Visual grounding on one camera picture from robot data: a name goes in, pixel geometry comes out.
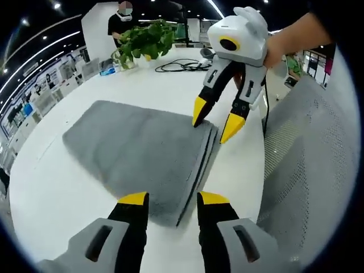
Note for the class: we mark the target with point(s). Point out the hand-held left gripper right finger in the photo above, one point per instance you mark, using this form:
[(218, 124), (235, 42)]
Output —
[(236, 247)]

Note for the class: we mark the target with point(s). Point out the wall poster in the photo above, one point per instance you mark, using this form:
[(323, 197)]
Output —
[(51, 79)]

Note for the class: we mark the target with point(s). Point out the blue bottle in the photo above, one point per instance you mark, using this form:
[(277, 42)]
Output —
[(108, 71)]

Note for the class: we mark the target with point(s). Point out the grey round object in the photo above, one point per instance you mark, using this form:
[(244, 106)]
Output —
[(207, 53)]

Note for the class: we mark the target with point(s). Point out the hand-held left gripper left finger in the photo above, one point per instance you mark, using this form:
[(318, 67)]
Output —
[(113, 244)]

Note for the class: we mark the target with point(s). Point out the grey mesh chair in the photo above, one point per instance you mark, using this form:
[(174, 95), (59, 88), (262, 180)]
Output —
[(312, 185)]

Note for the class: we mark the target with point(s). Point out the grey towel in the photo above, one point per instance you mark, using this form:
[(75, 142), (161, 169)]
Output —
[(136, 153)]

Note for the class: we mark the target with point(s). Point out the person's right hand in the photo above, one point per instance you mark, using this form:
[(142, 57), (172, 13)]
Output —
[(276, 51)]

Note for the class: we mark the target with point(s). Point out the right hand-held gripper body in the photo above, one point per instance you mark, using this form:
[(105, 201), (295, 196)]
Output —
[(247, 37)]

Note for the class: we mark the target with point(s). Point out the black floor stand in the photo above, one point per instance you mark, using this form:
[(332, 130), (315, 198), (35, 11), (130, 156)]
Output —
[(185, 25)]

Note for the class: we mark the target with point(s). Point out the glass vase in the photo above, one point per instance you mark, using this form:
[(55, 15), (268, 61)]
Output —
[(128, 61)]

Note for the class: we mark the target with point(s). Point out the green leafy plant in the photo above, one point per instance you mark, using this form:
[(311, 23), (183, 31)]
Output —
[(148, 39)]

